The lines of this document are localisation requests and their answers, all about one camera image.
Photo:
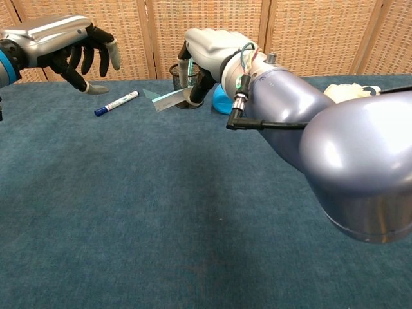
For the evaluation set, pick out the blue table cloth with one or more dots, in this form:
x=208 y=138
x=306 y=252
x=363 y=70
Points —
x=161 y=209

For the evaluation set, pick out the blue cartoon detergent bottle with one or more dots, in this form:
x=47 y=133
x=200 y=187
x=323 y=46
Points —
x=220 y=101

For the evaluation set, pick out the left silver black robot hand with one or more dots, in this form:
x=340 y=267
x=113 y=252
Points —
x=51 y=38

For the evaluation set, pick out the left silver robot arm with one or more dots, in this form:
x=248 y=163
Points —
x=6 y=67

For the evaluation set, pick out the light blue piece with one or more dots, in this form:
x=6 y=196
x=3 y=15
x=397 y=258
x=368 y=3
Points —
x=151 y=94

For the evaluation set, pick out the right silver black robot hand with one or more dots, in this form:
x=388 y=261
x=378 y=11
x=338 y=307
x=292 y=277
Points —
x=209 y=48

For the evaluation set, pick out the blue cap whiteboard marker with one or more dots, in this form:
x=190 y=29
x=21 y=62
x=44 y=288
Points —
x=117 y=103

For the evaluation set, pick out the green white marker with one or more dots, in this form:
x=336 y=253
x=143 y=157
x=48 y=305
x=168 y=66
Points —
x=191 y=72

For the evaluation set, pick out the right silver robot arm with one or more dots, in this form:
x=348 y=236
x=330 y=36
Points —
x=354 y=154

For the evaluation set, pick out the white crumpled plastic bag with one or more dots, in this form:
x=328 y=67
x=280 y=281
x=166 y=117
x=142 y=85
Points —
x=347 y=89

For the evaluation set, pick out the black mesh pen holder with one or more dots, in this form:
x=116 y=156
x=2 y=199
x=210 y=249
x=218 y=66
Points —
x=175 y=80

